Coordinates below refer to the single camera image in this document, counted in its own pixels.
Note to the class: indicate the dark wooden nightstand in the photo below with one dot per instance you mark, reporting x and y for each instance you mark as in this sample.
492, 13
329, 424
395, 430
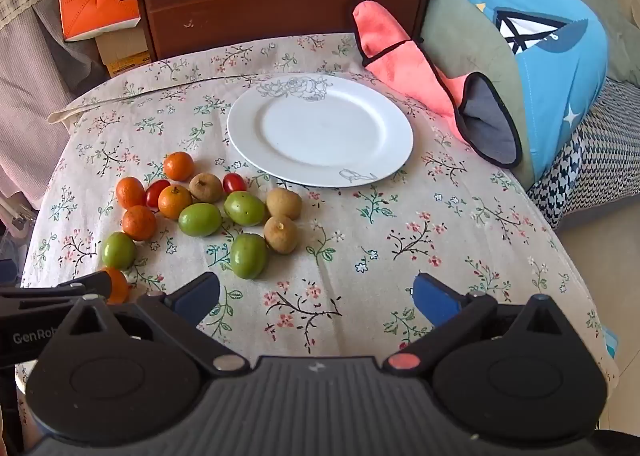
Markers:
280, 6

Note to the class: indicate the floral tablecloth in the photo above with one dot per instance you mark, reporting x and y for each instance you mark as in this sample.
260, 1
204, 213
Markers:
400, 236

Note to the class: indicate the green jujube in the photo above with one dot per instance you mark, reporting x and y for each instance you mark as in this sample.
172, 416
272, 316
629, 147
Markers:
200, 219
249, 256
119, 250
244, 208

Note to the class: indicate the red cherry tomato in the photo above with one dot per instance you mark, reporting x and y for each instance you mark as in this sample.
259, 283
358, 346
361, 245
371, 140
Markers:
234, 182
156, 193

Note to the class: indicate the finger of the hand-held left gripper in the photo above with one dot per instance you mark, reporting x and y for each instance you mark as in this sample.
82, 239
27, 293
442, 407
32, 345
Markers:
60, 288

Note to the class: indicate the white plate with flower print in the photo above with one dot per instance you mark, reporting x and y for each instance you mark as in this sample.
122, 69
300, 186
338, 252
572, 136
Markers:
320, 131

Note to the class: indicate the pink and grey cloth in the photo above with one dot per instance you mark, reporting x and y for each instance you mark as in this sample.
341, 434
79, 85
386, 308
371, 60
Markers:
400, 61

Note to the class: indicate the houndstooth blanket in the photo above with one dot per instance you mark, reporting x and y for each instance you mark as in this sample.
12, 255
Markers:
595, 156

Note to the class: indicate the small brown kiwi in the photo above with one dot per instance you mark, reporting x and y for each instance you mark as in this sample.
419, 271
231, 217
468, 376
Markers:
283, 203

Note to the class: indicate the small orange mandarin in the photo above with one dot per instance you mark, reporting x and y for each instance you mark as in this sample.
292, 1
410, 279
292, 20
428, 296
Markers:
130, 192
178, 166
174, 201
120, 287
139, 222

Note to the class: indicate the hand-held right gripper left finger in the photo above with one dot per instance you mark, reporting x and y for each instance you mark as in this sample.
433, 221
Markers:
195, 293

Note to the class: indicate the brown cardboard box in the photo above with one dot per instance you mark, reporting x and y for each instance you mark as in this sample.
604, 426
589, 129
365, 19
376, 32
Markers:
122, 54

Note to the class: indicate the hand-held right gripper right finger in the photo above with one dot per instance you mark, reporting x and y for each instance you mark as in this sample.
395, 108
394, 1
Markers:
435, 301

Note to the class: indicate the brown longan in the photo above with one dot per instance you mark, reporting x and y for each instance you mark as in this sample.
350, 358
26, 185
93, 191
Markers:
280, 234

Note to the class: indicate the pale checked garment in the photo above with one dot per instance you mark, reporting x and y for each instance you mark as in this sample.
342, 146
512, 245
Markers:
35, 101

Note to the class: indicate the brown kiwi fruit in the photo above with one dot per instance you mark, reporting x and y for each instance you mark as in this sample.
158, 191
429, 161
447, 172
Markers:
205, 187

